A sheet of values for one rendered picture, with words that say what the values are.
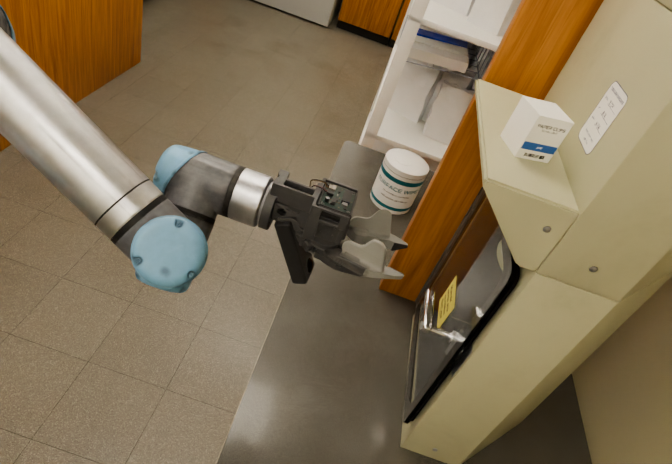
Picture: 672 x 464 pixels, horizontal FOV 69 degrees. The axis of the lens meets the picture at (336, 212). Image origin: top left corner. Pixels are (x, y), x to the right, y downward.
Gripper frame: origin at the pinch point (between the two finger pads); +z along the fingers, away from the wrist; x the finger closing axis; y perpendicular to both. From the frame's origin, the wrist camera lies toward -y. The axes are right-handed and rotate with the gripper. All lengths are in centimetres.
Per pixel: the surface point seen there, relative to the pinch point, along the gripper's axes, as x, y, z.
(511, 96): 24.3, 19.9, 9.6
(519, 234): -4.7, 14.4, 10.7
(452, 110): 123, -25, 19
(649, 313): 28, -14, 58
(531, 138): 3.4, 22.8, 8.7
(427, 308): 3.9, -10.3, 9.0
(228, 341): 70, -131, -33
